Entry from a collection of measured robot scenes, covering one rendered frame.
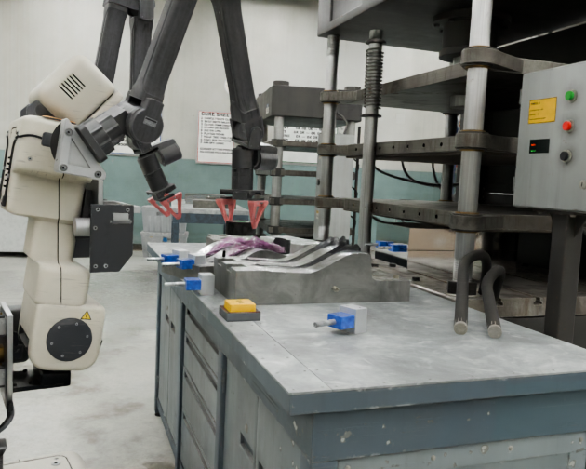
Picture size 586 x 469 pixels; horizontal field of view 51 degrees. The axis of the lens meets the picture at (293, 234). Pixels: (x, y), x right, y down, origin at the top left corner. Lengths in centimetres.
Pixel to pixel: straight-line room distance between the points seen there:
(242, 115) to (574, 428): 100
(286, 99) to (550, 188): 457
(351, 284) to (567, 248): 63
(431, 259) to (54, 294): 143
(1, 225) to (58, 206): 668
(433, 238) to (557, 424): 125
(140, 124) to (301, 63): 779
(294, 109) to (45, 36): 406
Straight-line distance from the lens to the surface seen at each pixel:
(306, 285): 163
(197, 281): 170
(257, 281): 158
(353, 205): 282
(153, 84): 142
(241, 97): 155
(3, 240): 823
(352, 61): 933
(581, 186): 179
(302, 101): 625
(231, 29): 151
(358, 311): 135
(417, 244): 239
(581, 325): 227
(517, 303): 208
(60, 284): 154
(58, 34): 909
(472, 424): 119
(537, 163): 193
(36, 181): 153
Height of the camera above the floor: 113
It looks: 5 degrees down
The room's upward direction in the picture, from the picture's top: 3 degrees clockwise
